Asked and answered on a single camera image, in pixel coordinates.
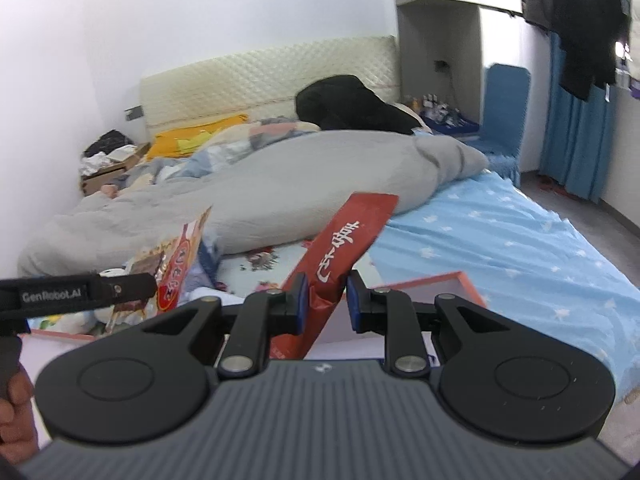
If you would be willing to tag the fruit print sheet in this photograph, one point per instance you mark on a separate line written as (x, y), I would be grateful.
(260, 260)

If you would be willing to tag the cream and orange snack packet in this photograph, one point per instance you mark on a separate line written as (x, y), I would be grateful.
(175, 270)

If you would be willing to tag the large blue snack bag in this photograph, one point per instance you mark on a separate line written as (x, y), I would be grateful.
(210, 260)

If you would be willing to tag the yellow pillow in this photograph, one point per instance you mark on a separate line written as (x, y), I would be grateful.
(190, 137)

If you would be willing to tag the blue chair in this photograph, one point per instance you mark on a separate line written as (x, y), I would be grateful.
(505, 105)

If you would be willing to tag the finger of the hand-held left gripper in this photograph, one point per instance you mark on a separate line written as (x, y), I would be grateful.
(127, 287)

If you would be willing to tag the grey wall switch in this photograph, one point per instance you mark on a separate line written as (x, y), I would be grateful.
(134, 112)

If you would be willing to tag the shallow white box orange rim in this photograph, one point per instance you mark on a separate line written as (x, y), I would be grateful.
(45, 347)

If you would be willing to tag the hanging dark clothes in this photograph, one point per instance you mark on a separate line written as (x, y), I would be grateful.
(580, 20)

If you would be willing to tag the pile of clothes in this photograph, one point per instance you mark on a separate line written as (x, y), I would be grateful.
(107, 152)

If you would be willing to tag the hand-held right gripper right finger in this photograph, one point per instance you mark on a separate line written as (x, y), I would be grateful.
(352, 305)

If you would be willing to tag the deep white box orange rim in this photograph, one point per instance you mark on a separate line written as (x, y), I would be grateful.
(425, 285)

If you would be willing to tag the cardboard box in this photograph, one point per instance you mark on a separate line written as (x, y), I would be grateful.
(100, 180)

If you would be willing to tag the grey duvet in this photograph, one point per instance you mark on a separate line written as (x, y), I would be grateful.
(300, 185)

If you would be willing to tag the person's left hand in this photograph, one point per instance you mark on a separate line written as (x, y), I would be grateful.
(17, 425)

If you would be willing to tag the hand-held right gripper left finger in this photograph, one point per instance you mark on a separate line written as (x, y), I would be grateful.
(301, 305)

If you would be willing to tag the blue curtain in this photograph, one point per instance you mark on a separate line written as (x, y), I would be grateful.
(575, 150)

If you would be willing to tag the black jacket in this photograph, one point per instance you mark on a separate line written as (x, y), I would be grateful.
(350, 105)

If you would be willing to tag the cream quilted headboard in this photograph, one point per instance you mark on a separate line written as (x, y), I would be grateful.
(260, 80)

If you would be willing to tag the long red snack packet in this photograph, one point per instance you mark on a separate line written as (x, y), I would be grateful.
(345, 240)

